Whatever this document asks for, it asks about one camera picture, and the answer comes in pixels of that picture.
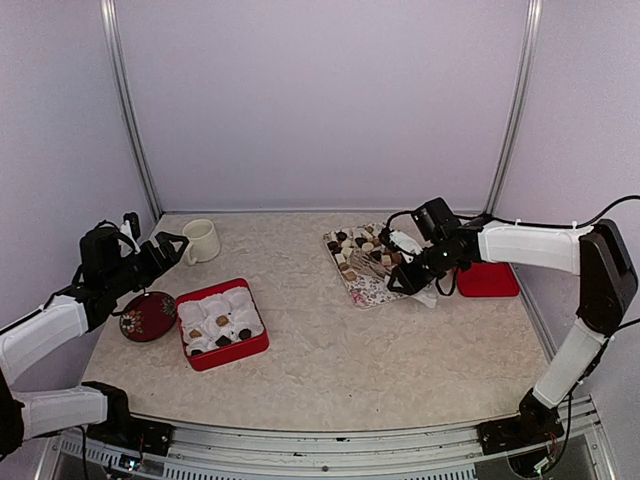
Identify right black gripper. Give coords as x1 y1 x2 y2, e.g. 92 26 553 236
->
388 238 463 294

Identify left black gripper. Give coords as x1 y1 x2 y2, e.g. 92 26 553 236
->
104 230 188 297

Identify metal serving tongs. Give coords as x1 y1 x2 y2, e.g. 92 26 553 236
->
349 256 390 279

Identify dark square chocolate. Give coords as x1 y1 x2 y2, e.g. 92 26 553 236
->
215 336 229 347

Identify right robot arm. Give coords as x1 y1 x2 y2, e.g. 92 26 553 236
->
379 216 639 444

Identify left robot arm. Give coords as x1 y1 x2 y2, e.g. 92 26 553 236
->
1 225 189 455

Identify red chocolate box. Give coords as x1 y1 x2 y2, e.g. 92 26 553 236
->
176 278 270 372

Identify cream ceramic mug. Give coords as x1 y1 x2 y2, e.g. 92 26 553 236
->
182 219 221 266

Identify floral rectangular tray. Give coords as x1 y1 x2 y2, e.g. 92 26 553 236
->
322 222 406 309

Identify red box lid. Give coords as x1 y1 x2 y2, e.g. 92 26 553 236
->
457 263 520 298

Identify red floral round tin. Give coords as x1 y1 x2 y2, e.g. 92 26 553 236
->
119 291 177 343

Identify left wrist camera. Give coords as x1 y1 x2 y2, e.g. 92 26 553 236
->
119 212 141 254

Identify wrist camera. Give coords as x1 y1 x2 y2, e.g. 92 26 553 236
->
119 212 141 254
378 228 423 263

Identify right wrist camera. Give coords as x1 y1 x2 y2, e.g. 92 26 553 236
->
378 228 423 263

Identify front aluminium rail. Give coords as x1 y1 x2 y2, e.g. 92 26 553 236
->
44 394 614 480

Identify left aluminium frame post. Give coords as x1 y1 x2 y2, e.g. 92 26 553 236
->
100 0 164 222

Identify aluminium frame post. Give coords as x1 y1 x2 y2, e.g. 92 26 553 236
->
483 0 543 214
100 0 164 222

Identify right aluminium frame post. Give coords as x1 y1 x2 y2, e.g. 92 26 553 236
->
483 0 543 214

